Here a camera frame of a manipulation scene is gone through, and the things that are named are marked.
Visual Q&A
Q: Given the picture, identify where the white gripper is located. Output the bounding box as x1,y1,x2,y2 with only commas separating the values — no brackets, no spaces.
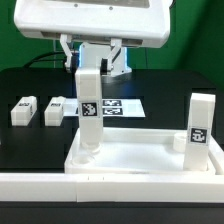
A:
14,0,171,73

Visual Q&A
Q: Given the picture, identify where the white desk top tray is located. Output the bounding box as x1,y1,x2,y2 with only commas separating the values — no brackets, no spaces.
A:
64,127,224,175

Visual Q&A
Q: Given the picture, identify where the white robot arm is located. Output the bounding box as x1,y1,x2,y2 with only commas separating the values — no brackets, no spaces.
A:
14,0,173,77

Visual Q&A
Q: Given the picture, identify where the white marker sheet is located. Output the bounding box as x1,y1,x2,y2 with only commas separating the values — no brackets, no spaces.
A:
64,98,145,117

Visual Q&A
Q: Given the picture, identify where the white front fence bar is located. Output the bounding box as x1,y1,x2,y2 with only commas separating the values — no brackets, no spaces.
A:
0,173,224,203

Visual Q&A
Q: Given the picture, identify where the black cable horizontal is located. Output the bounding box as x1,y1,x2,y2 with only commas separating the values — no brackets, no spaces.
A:
23,51,65,68

